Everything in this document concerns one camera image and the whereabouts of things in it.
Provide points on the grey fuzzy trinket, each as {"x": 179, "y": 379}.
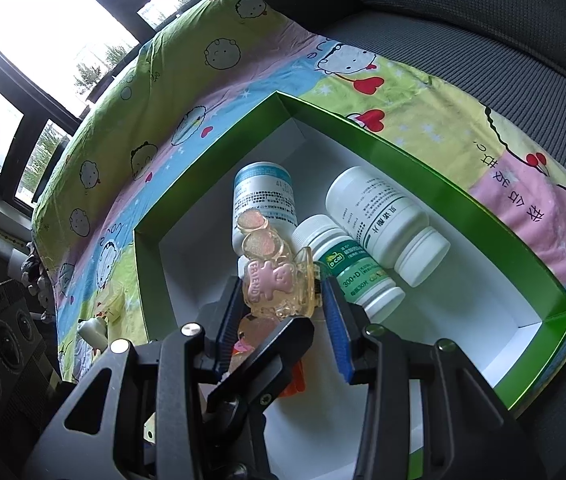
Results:
{"x": 35, "y": 275}

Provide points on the white bottle blue label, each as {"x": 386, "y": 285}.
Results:
{"x": 263, "y": 195}

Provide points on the black panel with round dials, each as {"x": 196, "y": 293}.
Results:
{"x": 3, "y": 340}

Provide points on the cartoon printed blanket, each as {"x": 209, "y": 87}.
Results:
{"x": 163, "y": 110}

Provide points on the large white pill bottle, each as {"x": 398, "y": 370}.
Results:
{"x": 383, "y": 220}

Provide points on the green cardboard box white inside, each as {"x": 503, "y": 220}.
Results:
{"x": 463, "y": 300}

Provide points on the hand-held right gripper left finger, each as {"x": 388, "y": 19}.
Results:
{"x": 228, "y": 320}

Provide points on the small white bottle green label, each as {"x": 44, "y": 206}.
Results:
{"x": 358, "y": 280}

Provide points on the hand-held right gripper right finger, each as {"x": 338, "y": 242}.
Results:
{"x": 335, "y": 330}

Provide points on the window with dark frame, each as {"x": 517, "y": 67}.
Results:
{"x": 38, "y": 15}

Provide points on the clear hair clip pink bear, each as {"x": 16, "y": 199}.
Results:
{"x": 268, "y": 280}

